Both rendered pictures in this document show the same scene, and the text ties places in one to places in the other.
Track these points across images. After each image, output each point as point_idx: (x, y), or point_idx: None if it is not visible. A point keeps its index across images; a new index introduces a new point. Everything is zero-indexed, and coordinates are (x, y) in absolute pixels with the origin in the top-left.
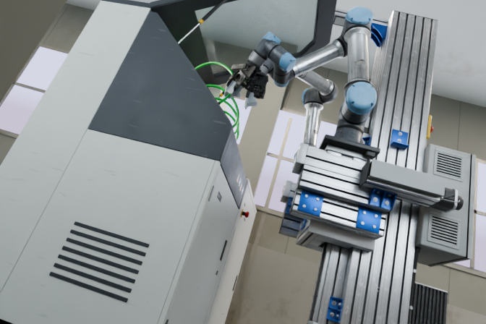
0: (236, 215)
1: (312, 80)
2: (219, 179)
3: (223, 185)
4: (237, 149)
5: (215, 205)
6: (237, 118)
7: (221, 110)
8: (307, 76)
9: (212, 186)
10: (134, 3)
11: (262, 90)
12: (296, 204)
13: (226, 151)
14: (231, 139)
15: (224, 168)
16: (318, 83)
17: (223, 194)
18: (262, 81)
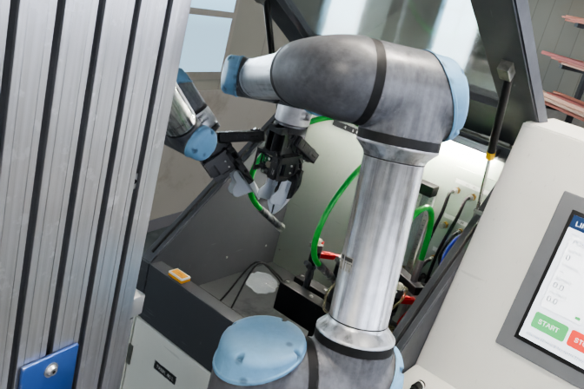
0: None
1: (255, 91)
2: (146, 340)
3: (168, 355)
4: (194, 299)
5: (159, 382)
6: (314, 234)
7: (162, 234)
8: (246, 89)
9: (129, 344)
10: None
11: (254, 167)
12: None
13: (145, 298)
14: (153, 280)
15: (155, 326)
16: (261, 89)
17: (180, 375)
18: (271, 140)
